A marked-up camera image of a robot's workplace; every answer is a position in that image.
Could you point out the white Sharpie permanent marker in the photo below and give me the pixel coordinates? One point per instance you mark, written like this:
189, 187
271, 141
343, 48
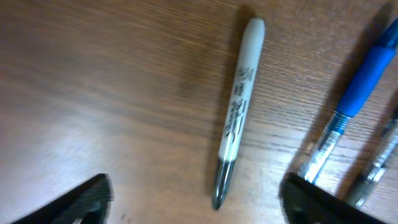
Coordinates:
244, 77

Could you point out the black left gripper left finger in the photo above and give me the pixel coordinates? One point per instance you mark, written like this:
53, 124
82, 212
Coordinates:
87, 203

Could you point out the black clear retractable pen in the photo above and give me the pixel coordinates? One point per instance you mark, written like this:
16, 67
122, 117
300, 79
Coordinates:
366, 181

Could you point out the blue retractable pen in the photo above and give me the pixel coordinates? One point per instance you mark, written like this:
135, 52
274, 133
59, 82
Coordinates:
353, 99

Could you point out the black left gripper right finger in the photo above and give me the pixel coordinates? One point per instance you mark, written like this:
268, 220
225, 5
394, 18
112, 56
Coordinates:
305, 203

